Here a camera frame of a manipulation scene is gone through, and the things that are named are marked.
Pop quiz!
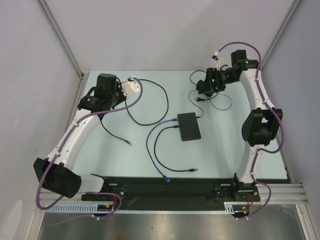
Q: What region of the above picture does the black network switch box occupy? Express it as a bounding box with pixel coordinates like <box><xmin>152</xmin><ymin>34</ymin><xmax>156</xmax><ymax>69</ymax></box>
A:
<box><xmin>177</xmin><ymin>112</ymin><xmax>202</xmax><ymax>142</ymax></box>

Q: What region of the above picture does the blue ethernet cable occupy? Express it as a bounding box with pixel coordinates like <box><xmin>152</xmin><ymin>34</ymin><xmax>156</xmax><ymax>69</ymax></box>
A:
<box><xmin>145</xmin><ymin>118</ymin><xmax>180</xmax><ymax>183</ymax></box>

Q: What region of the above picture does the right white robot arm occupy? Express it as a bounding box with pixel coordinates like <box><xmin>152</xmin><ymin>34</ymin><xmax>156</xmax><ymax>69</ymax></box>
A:
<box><xmin>196</xmin><ymin>50</ymin><xmax>284</xmax><ymax>201</ymax></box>

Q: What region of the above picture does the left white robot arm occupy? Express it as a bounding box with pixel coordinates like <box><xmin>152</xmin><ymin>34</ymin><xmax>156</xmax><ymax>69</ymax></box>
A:
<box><xmin>33</xmin><ymin>73</ymin><xmax>130</xmax><ymax>200</ymax></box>

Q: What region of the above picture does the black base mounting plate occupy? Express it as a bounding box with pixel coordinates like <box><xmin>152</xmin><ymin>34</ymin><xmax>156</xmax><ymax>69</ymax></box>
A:
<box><xmin>81</xmin><ymin>176</ymin><xmax>261</xmax><ymax>212</ymax></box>

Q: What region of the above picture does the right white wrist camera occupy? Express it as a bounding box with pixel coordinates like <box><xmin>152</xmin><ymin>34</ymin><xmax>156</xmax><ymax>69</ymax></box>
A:
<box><xmin>212</xmin><ymin>51</ymin><xmax>225</xmax><ymax>71</ymax></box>

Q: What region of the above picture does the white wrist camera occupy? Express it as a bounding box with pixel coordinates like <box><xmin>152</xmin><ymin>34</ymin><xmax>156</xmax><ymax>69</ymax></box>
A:
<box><xmin>121</xmin><ymin>76</ymin><xmax>141</xmax><ymax>99</ymax></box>
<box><xmin>212</xmin><ymin>51</ymin><xmax>225</xmax><ymax>71</ymax></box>

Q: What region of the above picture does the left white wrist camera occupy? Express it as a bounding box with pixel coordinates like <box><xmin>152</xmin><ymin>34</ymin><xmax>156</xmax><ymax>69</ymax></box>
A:
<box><xmin>121</xmin><ymin>76</ymin><xmax>141</xmax><ymax>99</ymax></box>

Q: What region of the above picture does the white slotted cable duct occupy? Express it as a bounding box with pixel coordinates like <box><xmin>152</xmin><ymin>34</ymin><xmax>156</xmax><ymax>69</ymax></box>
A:
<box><xmin>46</xmin><ymin>202</ymin><xmax>116</xmax><ymax>213</ymax></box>

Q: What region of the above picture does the aluminium frame rail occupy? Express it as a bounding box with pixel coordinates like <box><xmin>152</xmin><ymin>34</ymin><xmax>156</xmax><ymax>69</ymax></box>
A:
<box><xmin>39</xmin><ymin>183</ymin><xmax>309</xmax><ymax>207</ymax></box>

